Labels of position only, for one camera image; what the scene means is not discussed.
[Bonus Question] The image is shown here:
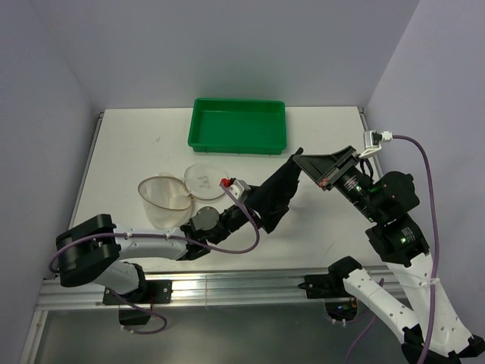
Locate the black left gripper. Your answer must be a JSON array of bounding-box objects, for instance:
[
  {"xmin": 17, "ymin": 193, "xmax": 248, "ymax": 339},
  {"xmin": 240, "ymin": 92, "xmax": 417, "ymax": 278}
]
[{"xmin": 211, "ymin": 185, "xmax": 288, "ymax": 245}]

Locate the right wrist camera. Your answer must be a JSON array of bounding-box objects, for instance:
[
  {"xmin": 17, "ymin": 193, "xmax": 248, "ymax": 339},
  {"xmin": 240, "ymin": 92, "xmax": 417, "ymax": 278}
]
[{"xmin": 359, "ymin": 130, "xmax": 393, "ymax": 159}]

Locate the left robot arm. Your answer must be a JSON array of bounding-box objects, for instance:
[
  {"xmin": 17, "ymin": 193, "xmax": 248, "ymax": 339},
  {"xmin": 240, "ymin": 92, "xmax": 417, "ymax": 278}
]
[{"xmin": 49, "ymin": 205, "xmax": 261, "ymax": 303}]

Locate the black bra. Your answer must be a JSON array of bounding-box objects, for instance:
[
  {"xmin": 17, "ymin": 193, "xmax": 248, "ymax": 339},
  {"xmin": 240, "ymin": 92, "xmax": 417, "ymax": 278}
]
[{"xmin": 245, "ymin": 147, "xmax": 304, "ymax": 234}]

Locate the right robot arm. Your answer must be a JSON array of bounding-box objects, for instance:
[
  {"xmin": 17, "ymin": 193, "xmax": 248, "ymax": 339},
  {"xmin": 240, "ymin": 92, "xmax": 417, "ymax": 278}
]
[{"xmin": 293, "ymin": 146, "xmax": 484, "ymax": 363}]

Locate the green plastic tray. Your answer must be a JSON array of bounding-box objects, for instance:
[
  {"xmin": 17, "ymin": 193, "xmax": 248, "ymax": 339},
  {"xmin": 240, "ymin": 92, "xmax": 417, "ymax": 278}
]
[{"xmin": 188, "ymin": 98, "xmax": 287, "ymax": 155}]

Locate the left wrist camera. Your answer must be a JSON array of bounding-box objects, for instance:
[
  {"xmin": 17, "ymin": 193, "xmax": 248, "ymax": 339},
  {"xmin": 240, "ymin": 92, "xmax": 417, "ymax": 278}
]
[{"xmin": 220, "ymin": 178, "xmax": 251, "ymax": 202}]

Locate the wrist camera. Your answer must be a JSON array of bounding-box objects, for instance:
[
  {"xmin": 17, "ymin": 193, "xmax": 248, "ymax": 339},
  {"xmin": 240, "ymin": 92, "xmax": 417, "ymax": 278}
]
[
  {"xmin": 220, "ymin": 178, "xmax": 251, "ymax": 202},
  {"xmin": 359, "ymin": 130, "xmax": 393, "ymax": 159}
]

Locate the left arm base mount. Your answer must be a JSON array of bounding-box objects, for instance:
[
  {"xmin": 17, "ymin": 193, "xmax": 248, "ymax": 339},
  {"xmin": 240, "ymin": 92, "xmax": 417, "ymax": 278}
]
[{"xmin": 102, "ymin": 280, "xmax": 173, "ymax": 335}]

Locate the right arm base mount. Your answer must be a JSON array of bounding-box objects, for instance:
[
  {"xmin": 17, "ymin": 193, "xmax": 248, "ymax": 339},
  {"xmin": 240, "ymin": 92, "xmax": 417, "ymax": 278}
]
[{"xmin": 298, "ymin": 273, "xmax": 358, "ymax": 325}]

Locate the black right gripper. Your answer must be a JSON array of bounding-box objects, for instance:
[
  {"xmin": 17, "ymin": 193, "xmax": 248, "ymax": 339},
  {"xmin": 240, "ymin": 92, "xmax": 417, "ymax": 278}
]
[{"xmin": 291, "ymin": 143, "xmax": 381, "ymax": 219}]

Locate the aluminium frame rail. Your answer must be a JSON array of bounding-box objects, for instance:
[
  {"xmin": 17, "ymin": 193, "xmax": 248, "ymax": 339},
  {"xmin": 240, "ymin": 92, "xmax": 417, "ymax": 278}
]
[{"xmin": 35, "ymin": 268, "xmax": 327, "ymax": 311}]

